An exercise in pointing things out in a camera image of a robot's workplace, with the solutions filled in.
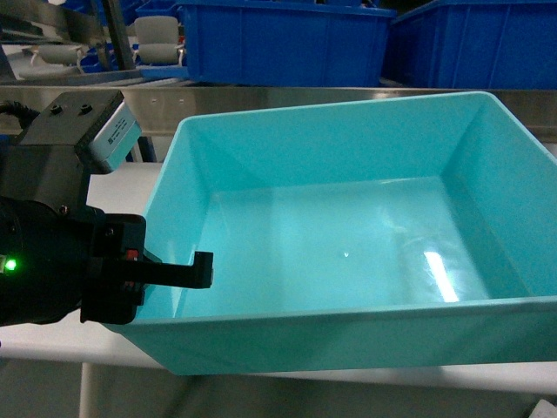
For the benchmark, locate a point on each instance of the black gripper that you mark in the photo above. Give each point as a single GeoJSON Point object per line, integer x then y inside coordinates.
{"type": "Point", "coordinates": [120, 269]}

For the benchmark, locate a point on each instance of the teal plastic bin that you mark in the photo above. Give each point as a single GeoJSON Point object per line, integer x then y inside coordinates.
{"type": "Point", "coordinates": [407, 232]}

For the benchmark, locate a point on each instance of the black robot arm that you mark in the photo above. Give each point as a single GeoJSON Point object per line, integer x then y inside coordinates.
{"type": "Point", "coordinates": [58, 254]}

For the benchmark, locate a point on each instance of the blue plastic bin left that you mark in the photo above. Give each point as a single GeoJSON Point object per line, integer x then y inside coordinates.
{"type": "Point", "coordinates": [285, 43]}

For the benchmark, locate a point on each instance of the blue plastic bin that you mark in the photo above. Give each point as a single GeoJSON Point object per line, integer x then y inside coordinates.
{"type": "Point", "coordinates": [474, 45]}
{"type": "Point", "coordinates": [285, 43]}

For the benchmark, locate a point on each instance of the grey office chair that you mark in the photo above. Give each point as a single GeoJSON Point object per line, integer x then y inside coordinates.
{"type": "Point", "coordinates": [158, 41]}

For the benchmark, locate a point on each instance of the blue plastic bin right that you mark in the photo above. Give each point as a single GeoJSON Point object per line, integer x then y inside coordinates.
{"type": "Point", "coordinates": [474, 45]}

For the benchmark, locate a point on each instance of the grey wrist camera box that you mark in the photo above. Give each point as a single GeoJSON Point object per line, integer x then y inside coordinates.
{"type": "Point", "coordinates": [107, 143]}

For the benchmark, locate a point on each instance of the stainless steel shelf rail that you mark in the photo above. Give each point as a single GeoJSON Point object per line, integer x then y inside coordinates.
{"type": "Point", "coordinates": [160, 109]}

